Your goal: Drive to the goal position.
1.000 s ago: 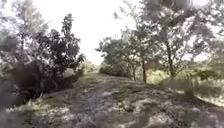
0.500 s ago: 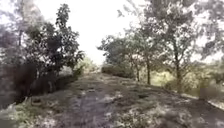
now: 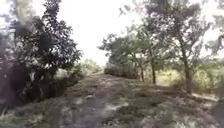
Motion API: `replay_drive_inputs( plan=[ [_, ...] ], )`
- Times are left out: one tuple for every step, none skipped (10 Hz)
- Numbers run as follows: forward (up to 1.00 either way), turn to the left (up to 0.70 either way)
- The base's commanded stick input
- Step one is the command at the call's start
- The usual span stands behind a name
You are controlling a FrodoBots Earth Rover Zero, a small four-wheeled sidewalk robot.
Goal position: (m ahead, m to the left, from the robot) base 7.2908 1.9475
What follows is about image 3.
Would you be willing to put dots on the tall thin-trunked tree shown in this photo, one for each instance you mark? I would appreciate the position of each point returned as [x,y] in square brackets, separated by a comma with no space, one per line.
[181,40]

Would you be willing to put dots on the low brown hedge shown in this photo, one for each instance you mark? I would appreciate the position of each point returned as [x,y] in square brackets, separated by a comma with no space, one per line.
[120,70]

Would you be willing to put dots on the small green tree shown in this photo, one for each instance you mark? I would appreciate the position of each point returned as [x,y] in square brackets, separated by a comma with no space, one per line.
[140,50]

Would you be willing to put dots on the large dark leafy tree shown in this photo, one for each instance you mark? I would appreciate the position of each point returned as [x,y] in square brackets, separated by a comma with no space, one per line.
[43,50]

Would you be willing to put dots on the distant pale green bushes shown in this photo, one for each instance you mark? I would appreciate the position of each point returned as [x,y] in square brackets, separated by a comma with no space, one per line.
[88,66]

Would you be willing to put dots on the brown dirt path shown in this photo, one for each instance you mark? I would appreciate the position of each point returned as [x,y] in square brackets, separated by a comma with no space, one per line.
[100,103]

